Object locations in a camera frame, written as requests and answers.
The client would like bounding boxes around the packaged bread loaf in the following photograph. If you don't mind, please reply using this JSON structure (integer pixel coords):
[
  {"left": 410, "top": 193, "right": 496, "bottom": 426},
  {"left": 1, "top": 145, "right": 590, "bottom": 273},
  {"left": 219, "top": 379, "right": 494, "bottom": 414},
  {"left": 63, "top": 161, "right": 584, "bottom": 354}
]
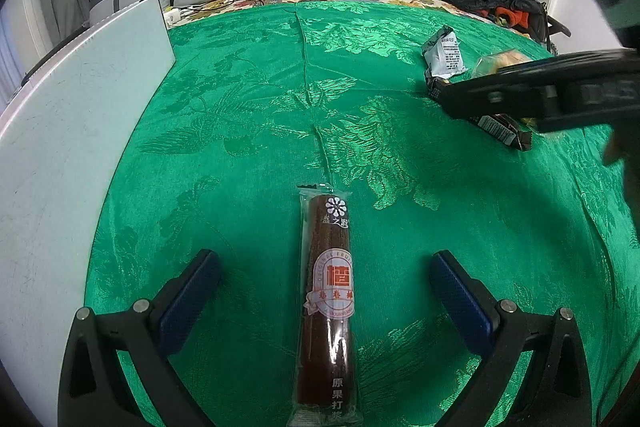
[{"left": 471, "top": 49, "right": 534, "bottom": 131}]

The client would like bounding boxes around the brown hawthorn roll packet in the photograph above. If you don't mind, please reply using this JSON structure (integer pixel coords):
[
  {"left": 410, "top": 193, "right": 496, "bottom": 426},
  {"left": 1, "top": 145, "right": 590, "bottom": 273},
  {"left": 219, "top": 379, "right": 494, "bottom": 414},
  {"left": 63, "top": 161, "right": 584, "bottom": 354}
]
[{"left": 288, "top": 184, "right": 361, "bottom": 426}]

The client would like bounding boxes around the person right hand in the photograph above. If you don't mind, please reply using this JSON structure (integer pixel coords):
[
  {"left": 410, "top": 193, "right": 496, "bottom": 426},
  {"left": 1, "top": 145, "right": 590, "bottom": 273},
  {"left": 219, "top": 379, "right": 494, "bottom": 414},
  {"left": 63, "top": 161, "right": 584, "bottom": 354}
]
[{"left": 603, "top": 121, "right": 640, "bottom": 233}]

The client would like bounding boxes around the black chocolate bar packet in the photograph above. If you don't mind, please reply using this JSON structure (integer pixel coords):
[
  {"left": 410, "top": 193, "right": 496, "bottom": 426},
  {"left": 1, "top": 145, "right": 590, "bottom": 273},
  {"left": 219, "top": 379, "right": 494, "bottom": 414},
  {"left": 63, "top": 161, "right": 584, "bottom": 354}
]
[{"left": 424, "top": 72, "right": 533, "bottom": 152}]

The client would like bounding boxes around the grey snack bag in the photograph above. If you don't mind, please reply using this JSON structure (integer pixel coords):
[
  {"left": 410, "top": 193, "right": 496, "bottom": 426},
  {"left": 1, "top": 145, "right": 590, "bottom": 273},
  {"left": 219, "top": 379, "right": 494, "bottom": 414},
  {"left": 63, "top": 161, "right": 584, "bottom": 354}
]
[{"left": 421, "top": 25, "right": 468, "bottom": 80}]

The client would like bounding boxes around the floral bed sheet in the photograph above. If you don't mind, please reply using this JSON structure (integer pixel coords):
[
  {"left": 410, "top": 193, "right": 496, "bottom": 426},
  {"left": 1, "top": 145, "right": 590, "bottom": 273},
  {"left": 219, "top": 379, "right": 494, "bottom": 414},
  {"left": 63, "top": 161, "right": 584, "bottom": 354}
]
[{"left": 165, "top": 0, "right": 489, "bottom": 46}]

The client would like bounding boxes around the green patterned bedspread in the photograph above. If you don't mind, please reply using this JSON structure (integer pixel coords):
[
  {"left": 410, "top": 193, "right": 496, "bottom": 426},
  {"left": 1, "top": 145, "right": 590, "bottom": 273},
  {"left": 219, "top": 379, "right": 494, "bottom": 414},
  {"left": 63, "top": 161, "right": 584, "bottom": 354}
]
[{"left": 85, "top": 1, "right": 639, "bottom": 426}]

